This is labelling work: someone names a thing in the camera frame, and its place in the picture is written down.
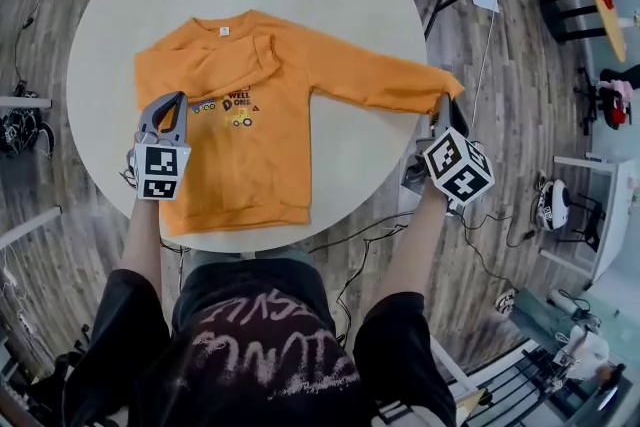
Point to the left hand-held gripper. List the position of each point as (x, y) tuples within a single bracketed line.
[(160, 170)]

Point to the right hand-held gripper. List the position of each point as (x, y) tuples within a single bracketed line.
[(460, 165)]

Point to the orange children's sweatshirt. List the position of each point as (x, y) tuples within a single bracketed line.
[(260, 175)]

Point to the person's right forearm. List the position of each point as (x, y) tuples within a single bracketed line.
[(410, 255)]

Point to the person's left forearm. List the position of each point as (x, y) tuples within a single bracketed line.
[(142, 235)]

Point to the person's black printed t-shirt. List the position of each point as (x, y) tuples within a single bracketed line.
[(260, 355)]

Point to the white and black helmet device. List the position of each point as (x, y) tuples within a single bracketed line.
[(555, 205)]

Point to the black harness gear bundle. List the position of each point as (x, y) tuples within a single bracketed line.
[(20, 130)]

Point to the black office chair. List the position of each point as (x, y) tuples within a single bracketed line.
[(605, 110)]

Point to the person's grey jeans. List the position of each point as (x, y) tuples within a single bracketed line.
[(250, 257)]

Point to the pink and red clothing bundle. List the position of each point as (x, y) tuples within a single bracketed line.
[(620, 105)]

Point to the orange round wooden table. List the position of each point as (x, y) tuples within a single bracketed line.
[(612, 25)]

